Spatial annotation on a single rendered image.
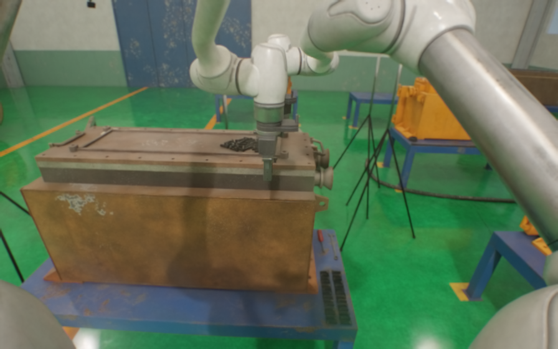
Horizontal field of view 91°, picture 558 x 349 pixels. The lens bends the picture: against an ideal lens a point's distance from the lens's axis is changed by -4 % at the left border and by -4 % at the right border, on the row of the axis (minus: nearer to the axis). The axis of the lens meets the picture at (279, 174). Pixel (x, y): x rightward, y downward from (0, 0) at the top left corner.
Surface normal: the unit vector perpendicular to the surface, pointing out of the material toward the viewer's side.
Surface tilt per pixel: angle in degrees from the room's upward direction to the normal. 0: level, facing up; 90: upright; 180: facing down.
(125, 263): 90
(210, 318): 0
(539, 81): 90
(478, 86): 59
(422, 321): 0
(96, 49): 90
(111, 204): 90
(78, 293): 0
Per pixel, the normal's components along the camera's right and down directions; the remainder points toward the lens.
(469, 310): 0.03, -0.89
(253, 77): -0.41, 0.36
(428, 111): 0.00, 0.46
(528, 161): -0.82, -0.15
